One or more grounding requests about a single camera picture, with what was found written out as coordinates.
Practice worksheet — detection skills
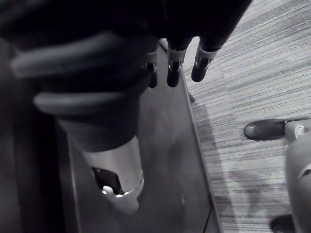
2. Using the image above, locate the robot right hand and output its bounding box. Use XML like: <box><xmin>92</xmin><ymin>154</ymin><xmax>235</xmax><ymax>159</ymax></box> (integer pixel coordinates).
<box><xmin>0</xmin><ymin>0</ymin><xmax>246</xmax><ymax>215</ymax></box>

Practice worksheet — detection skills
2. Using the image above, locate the grey marble vanity cabinet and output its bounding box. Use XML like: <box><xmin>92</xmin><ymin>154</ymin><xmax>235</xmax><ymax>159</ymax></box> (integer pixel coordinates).
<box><xmin>0</xmin><ymin>36</ymin><xmax>223</xmax><ymax>233</ymax></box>

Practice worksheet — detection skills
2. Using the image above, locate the dark robot right foot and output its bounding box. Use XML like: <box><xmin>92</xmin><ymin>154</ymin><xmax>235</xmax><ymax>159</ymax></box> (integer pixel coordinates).
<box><xmin>243</xmin><ymin>118</ymin><xmax>288</xmax><ymax>141</ymax></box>

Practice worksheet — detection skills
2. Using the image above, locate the dark robot foot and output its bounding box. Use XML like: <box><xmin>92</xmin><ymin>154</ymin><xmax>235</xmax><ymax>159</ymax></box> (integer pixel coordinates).
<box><xmin>243</xmin><ymin>118</ymin><xmax>288</xmax><ymax>141</ymax></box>
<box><xmin>270</xmin><ymin>213</ymin><xmax>295</xmax><ymax>233</ymax></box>

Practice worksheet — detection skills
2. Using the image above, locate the silver robot right leg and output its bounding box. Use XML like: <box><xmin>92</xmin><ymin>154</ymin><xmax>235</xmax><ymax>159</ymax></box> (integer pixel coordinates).
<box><xmin>283</xmin><ymin>120</ymin><xmax>311</xmax><ymax>233</ymax></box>

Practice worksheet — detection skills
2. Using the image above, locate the dark robot left foot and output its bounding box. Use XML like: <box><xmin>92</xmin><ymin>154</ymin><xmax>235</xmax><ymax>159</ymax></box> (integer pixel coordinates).
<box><xmin>270</xmin><ymin>213</ymin><xmax>295</xmax><ymax>233</ymax></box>

